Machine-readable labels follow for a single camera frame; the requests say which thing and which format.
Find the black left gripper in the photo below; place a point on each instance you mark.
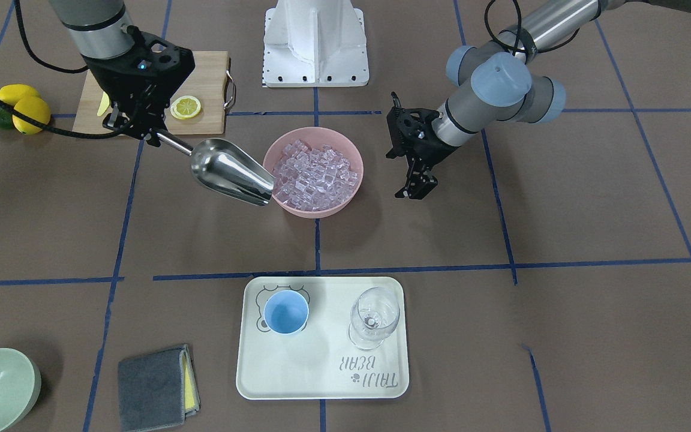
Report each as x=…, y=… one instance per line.
x=429, y=146

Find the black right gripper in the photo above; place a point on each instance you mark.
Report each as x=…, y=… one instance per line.
x=107, y=80

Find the stainless steel ice scoop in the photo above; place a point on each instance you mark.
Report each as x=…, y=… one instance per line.
x=222, y=167

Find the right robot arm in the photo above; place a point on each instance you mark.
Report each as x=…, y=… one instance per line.
x=94, y=28

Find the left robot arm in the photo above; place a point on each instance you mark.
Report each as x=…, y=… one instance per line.
x=493, y=83

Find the pile of ice cubes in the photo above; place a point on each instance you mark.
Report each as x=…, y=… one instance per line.
x=313, y=179

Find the blue cup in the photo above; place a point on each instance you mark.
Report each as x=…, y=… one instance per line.
x=286, y=312

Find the yellow plastic knife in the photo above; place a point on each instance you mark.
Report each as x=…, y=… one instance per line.
x=104, y=104

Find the lemon slice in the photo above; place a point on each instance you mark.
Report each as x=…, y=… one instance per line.
x=186, y=107

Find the wooden cutting board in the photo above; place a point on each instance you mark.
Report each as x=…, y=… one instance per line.
x=209, y=83

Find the yellow lemon round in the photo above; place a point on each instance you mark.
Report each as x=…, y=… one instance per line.
x=35, y=108

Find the pink bowl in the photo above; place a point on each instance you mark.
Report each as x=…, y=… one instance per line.
x=316, y=137

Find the yellow lemon upper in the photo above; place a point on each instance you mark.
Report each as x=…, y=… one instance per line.
x=13, y=93

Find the clear wine glass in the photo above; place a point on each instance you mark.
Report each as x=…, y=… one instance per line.
x=373, y=318

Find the cream serving tray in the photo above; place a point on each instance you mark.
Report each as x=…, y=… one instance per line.
x=320, y=361

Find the grey folded cloth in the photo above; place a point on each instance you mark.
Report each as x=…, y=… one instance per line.
x=157, y=390

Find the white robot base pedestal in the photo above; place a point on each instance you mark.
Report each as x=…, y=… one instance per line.
x=311, y=44

